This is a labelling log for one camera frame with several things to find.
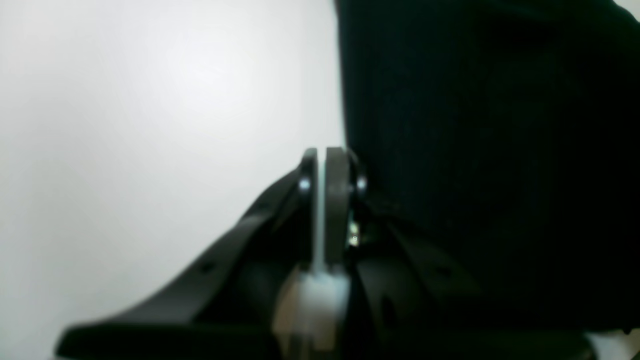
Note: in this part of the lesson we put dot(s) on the black T-shirt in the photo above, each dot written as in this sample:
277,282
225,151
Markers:
507,131

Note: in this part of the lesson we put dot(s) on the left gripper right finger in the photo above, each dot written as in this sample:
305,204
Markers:
409,299

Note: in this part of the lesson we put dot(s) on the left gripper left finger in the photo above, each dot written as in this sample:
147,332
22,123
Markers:
220,307

